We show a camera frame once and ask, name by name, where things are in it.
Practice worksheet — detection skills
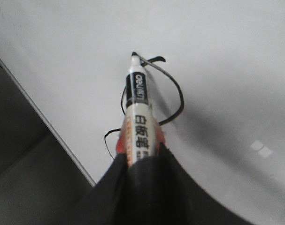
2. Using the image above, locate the white whiteboard marker pen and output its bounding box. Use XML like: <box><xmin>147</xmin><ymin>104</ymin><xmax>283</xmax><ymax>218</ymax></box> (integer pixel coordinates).
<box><xmin>116</xmin><ymin>52</ymin><xmax>165</xmax><ymax>167</ymax></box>

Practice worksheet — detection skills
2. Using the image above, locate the white whiteboard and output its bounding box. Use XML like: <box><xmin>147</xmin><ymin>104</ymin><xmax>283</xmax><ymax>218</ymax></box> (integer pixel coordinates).
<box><xmin>0</xmin><ymin>0</ymin><xmax>285</xmax><ymax>225</ymax></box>

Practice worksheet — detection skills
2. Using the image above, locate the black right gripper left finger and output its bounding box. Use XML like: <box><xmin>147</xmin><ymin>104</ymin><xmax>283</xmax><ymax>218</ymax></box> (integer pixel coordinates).
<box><xmin>66</xmin><ymin>154</ymin><xmax>127</xmax><ymax>225</ymax></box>

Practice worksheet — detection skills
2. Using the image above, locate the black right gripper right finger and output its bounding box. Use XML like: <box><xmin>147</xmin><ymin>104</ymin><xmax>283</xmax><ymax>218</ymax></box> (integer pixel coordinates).
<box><xmin>113</xmin><ymin>144</ymin><xmax>248</xmax><ymax>225</ymax></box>

